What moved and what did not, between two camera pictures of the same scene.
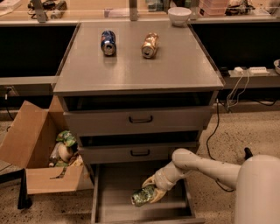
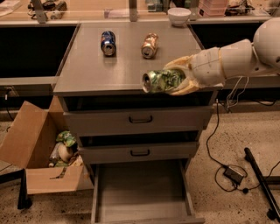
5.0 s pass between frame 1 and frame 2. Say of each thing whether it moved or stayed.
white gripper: moved
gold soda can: stayed
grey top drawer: stayed
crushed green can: moved
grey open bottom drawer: stayed
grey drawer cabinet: stayed
